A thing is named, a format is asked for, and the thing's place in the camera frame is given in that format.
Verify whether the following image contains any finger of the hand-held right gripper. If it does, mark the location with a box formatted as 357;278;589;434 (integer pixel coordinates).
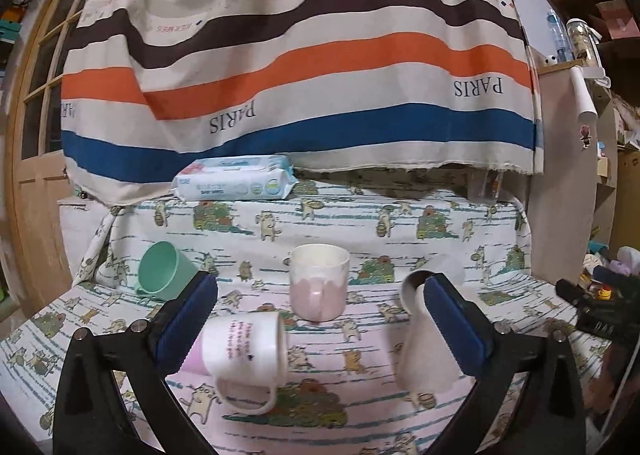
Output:
555;278;640;342

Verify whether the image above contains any beige cabinet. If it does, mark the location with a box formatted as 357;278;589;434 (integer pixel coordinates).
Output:
525;62;608;286

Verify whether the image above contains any glass jar with white lid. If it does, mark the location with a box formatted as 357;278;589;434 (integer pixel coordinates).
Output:
566;18;601;64

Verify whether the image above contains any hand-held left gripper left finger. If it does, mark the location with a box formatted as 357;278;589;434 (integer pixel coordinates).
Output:
52;272;220;455

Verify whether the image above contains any white paper roll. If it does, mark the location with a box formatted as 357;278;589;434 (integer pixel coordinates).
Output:
570;66;599;129

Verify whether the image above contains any plain white mug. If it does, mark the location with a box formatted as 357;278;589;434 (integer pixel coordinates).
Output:
395;269;468;395

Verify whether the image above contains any clear blue bottle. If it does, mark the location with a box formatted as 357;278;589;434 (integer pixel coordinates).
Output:
546;9;569;63

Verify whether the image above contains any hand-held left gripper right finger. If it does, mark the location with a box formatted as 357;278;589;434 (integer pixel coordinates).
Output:
424;272;587;455

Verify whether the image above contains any white mug with lettering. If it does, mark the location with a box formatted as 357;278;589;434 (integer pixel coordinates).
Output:
177;310;290;416

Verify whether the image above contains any white and pink mug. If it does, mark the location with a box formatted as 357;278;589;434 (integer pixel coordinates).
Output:
284;244;350;322

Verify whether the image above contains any green plastic cup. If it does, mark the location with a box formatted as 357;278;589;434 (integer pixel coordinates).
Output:
134;241;202;300

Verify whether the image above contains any wooden shelf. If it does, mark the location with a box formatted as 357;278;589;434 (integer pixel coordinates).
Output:
537;0;640;256

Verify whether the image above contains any cat printed table cloth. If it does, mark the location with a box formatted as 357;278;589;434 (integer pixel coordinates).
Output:
0;175;621;455

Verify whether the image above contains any wet wipes packet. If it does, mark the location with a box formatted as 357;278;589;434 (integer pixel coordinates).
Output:
171;155;299;202

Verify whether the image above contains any striped cloth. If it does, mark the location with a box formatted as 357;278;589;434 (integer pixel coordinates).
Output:
60;0;546;208

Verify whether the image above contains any pink cardboard box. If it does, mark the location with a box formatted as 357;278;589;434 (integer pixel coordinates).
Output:
595;0;640;41

